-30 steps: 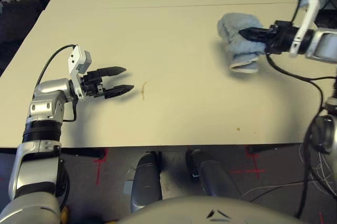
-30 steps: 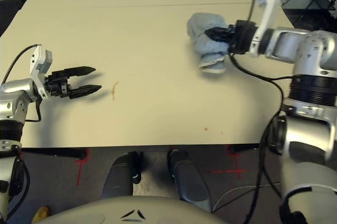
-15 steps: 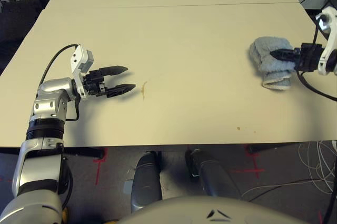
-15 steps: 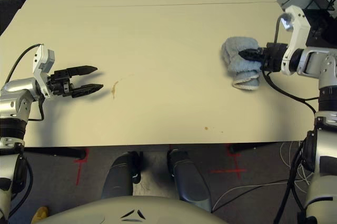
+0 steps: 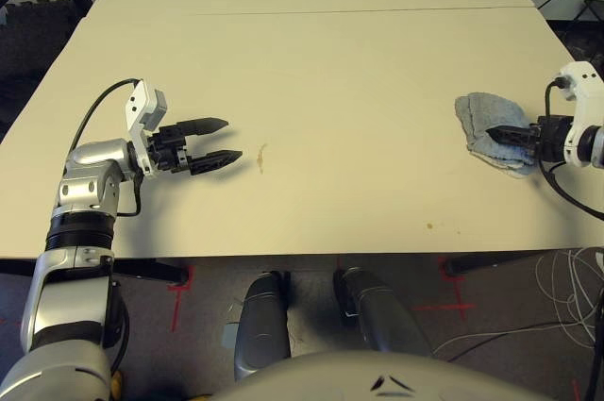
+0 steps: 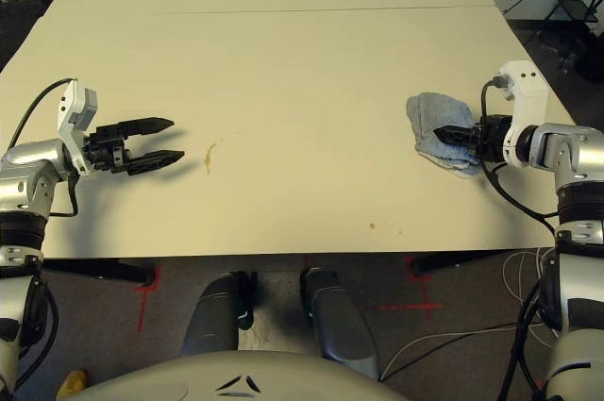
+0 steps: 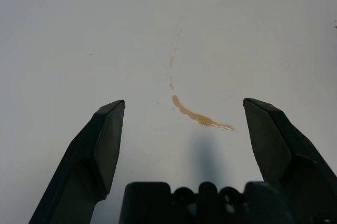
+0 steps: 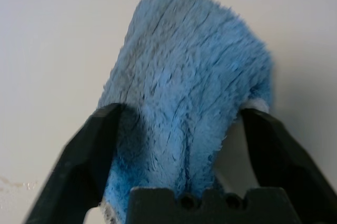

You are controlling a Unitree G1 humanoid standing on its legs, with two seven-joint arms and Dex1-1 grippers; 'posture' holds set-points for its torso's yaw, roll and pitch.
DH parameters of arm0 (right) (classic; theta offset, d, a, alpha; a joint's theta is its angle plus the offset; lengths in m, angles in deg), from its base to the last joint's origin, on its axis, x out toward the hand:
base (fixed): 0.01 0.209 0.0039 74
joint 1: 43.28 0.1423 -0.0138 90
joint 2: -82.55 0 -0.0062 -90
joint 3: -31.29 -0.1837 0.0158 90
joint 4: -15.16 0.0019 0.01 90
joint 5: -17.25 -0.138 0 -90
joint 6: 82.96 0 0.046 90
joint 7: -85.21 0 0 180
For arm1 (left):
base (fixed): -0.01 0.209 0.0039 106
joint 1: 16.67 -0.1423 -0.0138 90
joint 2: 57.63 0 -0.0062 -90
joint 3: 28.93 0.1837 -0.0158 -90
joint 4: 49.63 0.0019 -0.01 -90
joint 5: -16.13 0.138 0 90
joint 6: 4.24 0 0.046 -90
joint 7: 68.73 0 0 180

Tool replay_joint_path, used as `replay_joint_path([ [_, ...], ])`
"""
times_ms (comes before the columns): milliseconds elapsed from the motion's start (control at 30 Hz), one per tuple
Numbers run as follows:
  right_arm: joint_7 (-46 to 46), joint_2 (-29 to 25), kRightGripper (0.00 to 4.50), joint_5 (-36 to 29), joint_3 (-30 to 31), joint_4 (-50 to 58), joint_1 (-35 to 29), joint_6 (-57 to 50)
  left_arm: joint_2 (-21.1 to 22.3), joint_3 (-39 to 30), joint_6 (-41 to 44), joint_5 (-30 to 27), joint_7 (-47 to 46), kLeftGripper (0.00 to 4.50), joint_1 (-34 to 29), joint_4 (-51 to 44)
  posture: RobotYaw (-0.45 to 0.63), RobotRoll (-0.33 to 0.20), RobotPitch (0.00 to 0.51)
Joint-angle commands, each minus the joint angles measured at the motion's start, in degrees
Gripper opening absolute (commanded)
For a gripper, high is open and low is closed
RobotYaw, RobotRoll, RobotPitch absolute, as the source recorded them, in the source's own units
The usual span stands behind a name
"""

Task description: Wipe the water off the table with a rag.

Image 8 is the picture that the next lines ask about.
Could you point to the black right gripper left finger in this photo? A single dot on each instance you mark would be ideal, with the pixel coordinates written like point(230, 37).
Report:
point(84, 160)

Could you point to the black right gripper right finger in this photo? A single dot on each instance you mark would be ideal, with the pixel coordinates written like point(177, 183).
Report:
point(284, 160)

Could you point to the light blue fluffy rag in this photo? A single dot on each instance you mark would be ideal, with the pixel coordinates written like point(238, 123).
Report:
point(184, 76)

